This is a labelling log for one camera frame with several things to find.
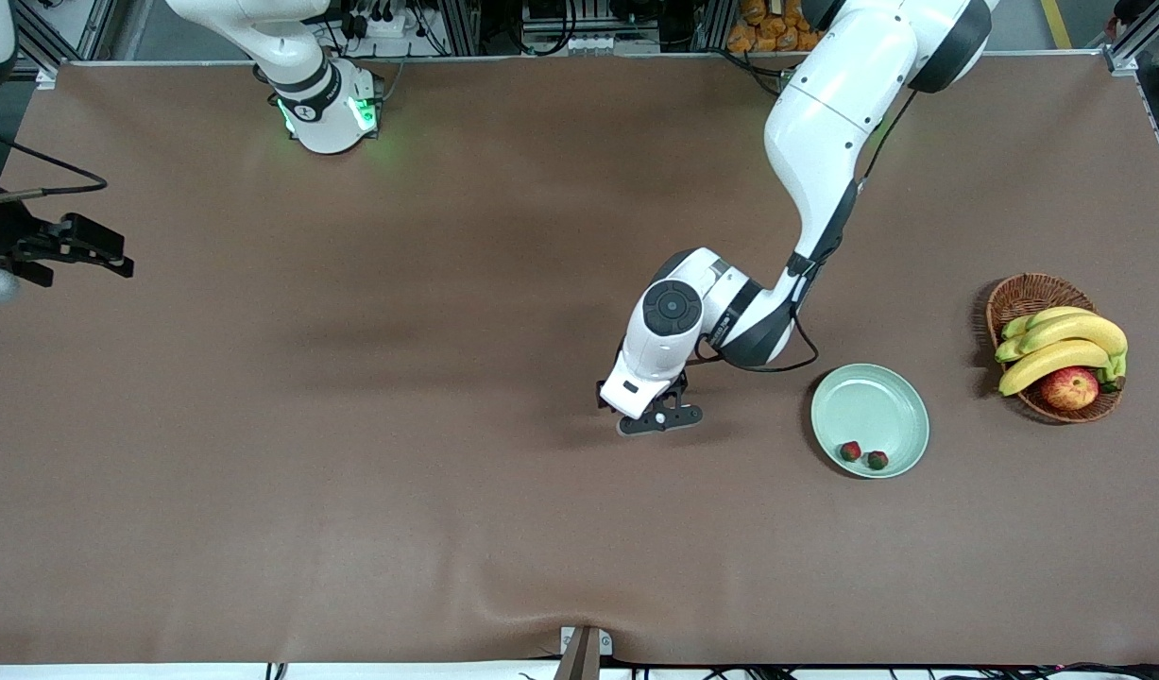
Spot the pale green round plate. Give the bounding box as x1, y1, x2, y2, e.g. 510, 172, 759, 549
810, 364, 930, 480

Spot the brown table mat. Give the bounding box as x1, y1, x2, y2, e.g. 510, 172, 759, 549
0, 55, 1159, 667

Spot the white terminal block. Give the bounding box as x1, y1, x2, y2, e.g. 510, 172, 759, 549
568, 33, 662, 56

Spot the brown wicker basket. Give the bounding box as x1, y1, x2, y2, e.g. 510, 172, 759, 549
985, 273, 1125, 424

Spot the pile of golden bread rolls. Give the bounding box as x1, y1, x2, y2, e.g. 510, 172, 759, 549
727, 0, 821, 54

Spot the yellow banana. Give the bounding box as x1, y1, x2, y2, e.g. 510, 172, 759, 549
995, 314, 1129, 365
999, 340, 1112, 397

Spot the small green-tinged banana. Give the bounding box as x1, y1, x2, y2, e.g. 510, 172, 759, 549
1002, 306, 1095, 339

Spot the white power strip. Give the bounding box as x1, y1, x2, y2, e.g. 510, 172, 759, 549
352, 8, 412, 41

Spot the red yellow apple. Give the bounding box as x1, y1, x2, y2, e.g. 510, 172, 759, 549
1040, 366, 1100, 412

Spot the grey metal mounting bracket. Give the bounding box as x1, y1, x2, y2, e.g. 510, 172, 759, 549
560, 625, 614, 656

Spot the dark camera mast post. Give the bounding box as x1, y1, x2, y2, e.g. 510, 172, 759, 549
553, 629, 602, 680

